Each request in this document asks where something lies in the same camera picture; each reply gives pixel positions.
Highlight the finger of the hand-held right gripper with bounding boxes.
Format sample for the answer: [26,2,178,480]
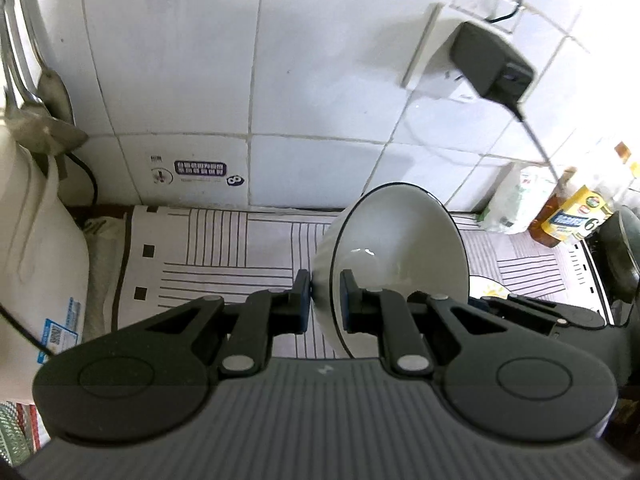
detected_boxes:
[504,293,607,334]
[471,296,507,314]

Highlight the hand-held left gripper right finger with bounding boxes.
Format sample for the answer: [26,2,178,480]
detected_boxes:
[339,269,521,377]

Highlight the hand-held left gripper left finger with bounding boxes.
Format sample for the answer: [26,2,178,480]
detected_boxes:
[114,269,312,378]

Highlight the teal fried egg plate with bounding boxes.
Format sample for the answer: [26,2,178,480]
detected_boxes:
[469,276,512,302]

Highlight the large white bowl dark rim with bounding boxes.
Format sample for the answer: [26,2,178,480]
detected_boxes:
[312,182,472,360]

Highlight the dark wok with glass lid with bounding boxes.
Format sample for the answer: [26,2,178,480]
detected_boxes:
[596,206,640,302]

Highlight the striped table mat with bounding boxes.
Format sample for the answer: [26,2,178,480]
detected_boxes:
[82,204,601,361]

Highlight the yellow label bottle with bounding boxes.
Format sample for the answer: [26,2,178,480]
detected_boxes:
[540,185,615,246]

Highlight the brown glass bottle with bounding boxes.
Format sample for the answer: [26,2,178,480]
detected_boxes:
[529,167,578,248]

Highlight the white plastic bag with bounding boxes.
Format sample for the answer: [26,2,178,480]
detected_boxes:
[477,161,557,235]

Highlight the clear bottle brown cap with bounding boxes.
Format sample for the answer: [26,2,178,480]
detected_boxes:
[590,141,636,211]

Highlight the black power adapter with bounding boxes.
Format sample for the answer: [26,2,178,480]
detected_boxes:
[449,20,535,111]

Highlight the white sack with label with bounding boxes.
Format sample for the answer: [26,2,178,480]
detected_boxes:
[0,119,92,402]

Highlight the metal ladle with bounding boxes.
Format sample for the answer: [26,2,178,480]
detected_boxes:
[0,0,90,157]
[10,0,77,128]

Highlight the striped colourful cloth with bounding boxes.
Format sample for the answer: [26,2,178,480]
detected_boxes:
[0,399,52,478]

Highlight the adapter cable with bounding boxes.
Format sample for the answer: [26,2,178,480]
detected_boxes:
[516,106,562,182]

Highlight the blue wall sticker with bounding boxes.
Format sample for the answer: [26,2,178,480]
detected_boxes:
[173,159,224,177]

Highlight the white wall socket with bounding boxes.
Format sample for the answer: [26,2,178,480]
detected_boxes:
[399,2,483,107]

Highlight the black cable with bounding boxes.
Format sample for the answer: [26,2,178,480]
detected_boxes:
[64,152,99,207]

